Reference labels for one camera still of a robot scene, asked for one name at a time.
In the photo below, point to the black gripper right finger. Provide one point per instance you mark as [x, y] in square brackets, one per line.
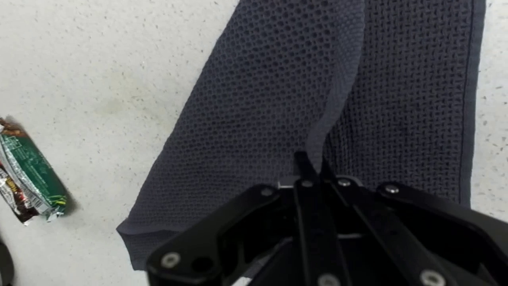
[426, 241]

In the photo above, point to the brown snack packet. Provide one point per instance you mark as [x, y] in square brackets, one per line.
[14, 199]

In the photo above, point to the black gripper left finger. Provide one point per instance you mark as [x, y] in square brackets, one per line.
[261, 234]

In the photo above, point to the dark grey towel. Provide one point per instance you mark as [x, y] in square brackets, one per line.
[379, 90]

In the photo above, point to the green snack packet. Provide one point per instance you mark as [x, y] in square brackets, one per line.
[34, 175]

